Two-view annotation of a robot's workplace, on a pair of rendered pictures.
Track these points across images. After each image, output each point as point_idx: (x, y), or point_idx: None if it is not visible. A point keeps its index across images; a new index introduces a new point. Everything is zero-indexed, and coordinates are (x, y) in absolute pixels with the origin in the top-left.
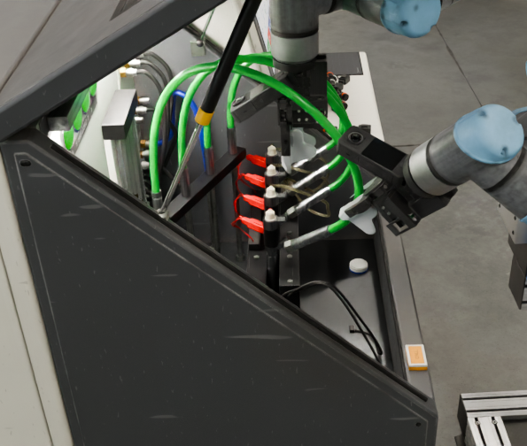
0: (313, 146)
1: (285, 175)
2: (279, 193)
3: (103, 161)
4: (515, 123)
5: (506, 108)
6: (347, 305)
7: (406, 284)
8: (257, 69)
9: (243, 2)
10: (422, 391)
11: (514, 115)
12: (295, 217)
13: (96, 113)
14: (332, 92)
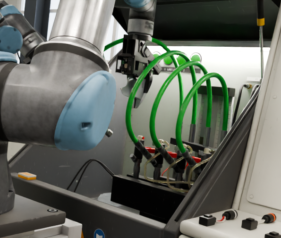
0: (123, 87)
1: (174, 149)
2: (177, 165)
3: (191, 100)
4: None
5: (5, 5)
6: (78, 171)
7: (68, 194)
8: (255, 107)
9: None
10: (12, 173)
11: (2, 7)
12: (173, 191)
13: (197, 77)
14: (162, 84)
